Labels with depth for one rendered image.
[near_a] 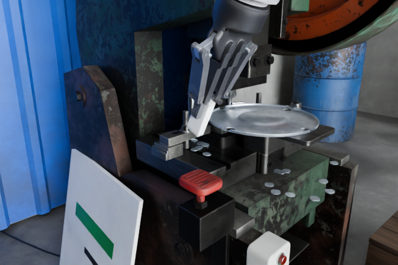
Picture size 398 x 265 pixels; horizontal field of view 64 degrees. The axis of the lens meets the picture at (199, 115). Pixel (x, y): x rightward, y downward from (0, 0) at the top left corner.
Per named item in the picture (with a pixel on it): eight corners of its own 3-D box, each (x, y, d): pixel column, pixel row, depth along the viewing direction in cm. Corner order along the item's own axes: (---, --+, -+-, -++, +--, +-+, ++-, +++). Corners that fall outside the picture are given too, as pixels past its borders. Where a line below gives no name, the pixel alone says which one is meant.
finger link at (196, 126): (212, 103, 52) (209, 104, 51) (199, 136, 56) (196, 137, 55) (201, 93, 53) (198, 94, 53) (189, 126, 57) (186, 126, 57)
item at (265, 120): (251, 101, 106) (251, 99, 106) (338, 119, 86) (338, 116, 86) (185, 118, 87) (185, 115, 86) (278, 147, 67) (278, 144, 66)
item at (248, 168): (306, 146, 103) (308, 129, 102) (209, 197, 73) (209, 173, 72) (234, 125, 124) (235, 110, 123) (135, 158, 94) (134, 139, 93)
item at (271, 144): (330, 175, 83) (337, 126, 79) (303, 195, 73) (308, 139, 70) (252, 149, 100) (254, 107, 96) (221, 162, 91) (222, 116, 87)
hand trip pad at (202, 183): (225, 216, 59) (225, 178, 57) (202, 229, 55) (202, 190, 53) (199, 201, 64) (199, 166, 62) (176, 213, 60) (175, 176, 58)
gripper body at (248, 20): (246, 7, 39) (221, 74, 44) (283, 9, 44) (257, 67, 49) (205, -16, 42) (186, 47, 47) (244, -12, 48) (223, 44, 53)
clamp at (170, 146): (213, 143, 89) (214, 107, 87) (166, 161, 78) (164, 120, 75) (198, 138, 94) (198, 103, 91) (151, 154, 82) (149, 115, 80)
